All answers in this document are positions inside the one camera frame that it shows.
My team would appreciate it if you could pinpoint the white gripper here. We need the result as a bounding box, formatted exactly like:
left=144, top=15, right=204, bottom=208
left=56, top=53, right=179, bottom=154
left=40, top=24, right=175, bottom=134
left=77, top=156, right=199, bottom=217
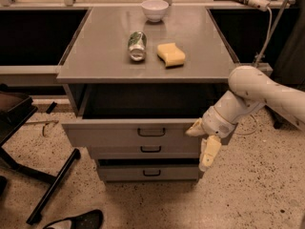
left=186, top=106, right=236, bottom=172

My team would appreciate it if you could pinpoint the grey top drawer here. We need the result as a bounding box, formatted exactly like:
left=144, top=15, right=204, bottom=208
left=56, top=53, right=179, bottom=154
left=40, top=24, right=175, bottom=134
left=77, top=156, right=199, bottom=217
left=62, top=118, right=201, bottom=147

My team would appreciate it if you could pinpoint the grey drawer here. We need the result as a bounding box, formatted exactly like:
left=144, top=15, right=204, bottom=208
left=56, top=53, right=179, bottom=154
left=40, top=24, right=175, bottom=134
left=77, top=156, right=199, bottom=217
left=62, top=118, right=201, bottom=147
left=88, top=144, right=199, bottom=159
left=97, top=165, right=203, bottom=182

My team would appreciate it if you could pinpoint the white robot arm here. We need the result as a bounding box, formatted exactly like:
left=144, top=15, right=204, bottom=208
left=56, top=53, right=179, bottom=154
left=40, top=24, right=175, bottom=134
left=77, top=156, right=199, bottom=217
left=186, top=66, right=305, bottom=172

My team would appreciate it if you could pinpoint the grey bottom drawer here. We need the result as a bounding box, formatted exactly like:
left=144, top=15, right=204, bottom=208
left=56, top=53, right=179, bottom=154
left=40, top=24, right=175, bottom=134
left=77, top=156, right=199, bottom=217
left=97, top=165, right=203, bottom=182

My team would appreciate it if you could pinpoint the grey middle drawer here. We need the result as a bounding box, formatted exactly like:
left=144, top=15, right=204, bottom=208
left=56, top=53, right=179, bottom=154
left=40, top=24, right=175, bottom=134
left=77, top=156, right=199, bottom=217
left=88, top=144, right=199, bottom=159

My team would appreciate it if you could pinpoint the yellow sponge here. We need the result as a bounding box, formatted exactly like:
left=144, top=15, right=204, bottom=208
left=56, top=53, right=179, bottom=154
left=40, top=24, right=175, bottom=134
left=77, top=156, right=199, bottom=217
left=157, top=43, right=186, bottom=67

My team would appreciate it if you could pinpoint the grey cabinet body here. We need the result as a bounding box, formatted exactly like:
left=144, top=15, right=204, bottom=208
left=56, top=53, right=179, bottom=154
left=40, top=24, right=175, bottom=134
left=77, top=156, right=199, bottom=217
left=56, top=5, right=242, bottom=183

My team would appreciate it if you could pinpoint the crushed green soda can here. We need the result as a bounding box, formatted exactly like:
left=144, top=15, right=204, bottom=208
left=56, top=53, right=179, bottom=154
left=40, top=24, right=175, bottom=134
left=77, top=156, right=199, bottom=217
left=128, top=31, right=147, bottom=61

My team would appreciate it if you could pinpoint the black shoe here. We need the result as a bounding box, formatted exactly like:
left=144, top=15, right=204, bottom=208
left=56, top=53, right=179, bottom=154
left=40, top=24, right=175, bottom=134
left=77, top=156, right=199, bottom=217
left=43, top=209, right=104, bottom=229

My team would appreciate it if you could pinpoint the white ceramic bowl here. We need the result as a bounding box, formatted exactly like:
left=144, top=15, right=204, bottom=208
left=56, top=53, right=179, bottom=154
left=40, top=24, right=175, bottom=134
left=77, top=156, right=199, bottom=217
left=141, top=0, right=169, bottom=22

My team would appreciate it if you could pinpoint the dark chair with base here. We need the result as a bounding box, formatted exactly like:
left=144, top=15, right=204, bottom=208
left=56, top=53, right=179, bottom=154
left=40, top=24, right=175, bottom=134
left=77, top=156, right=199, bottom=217
left=0, top=83, right=82, bottom=226

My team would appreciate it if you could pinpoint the black top drawer handle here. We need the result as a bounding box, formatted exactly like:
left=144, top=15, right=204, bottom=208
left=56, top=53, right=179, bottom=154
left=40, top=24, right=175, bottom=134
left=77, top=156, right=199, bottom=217
left=137, top=128, right=166, bottom=137

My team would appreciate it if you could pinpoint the white cable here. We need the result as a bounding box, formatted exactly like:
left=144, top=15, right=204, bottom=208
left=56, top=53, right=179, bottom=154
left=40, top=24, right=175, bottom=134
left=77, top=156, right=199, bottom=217
left=234, top=7, right=275, bottom=136

